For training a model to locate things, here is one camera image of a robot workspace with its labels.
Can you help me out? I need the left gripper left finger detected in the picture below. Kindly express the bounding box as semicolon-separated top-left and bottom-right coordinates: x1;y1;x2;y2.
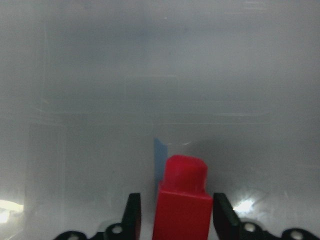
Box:
54;193;142;240

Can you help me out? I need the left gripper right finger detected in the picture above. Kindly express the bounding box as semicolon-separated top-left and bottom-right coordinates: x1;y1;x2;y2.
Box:
212;192;319;240

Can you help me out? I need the red block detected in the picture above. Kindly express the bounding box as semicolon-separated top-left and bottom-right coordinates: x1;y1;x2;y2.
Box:
152;155;213;240

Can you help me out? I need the blue plastic tray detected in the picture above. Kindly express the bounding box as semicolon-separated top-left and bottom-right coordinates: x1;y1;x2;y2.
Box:
153;138;168;184

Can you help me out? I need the clear plastic storage box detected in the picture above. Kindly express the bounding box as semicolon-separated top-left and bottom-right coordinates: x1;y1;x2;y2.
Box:
0;0;320;240

